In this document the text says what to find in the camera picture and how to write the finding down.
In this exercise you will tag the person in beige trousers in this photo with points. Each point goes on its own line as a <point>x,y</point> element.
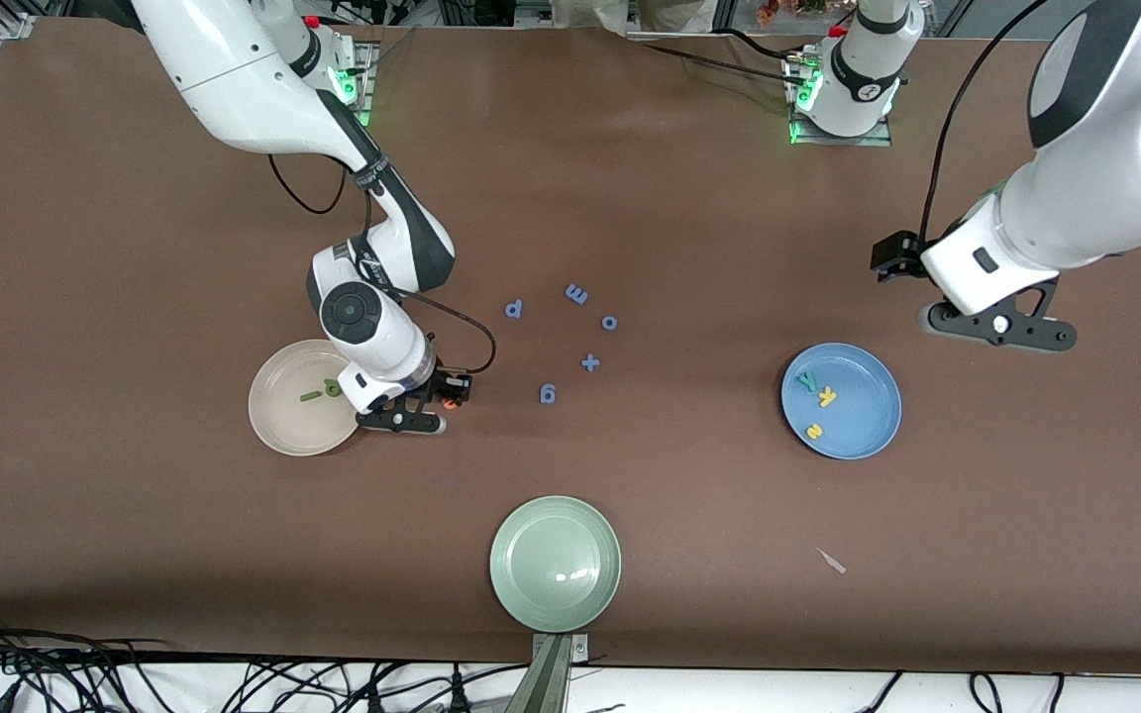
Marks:
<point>630,15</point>

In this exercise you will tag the blue letter p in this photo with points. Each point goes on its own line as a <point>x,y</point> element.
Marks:
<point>513,309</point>

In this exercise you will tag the yellow letter k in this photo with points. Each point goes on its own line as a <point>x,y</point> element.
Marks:
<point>827,397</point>

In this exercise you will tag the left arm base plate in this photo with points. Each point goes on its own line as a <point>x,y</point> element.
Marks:
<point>843,141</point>

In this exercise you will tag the small white tape scrap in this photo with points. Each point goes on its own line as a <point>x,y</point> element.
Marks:
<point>833,562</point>

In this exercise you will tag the grey metal camera post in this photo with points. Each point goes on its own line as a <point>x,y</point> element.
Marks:
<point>546,683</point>

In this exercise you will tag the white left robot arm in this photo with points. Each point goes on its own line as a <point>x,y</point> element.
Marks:
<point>1105,149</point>

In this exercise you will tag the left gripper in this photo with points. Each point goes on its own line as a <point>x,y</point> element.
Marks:
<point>895,254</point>

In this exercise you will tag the teal letter y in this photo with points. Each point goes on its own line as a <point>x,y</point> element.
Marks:
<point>807,380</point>

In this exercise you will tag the green plate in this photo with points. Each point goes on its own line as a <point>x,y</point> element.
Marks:
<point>556,564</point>

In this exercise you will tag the blue letter g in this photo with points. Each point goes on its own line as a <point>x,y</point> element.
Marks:
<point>548,396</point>

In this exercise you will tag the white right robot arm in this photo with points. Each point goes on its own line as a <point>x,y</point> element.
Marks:
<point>234,79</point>

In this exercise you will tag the beige plate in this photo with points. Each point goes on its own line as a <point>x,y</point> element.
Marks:
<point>288,416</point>

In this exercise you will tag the blue plate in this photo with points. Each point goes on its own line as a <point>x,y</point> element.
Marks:
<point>858,396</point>

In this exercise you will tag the blue letter m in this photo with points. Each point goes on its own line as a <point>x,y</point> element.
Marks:
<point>576,294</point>

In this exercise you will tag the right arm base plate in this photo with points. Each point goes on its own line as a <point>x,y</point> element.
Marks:
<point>364,94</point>

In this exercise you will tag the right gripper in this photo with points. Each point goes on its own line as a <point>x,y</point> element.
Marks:
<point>446,384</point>

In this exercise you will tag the brown table cover sheet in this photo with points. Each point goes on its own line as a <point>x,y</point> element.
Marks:
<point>135,495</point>

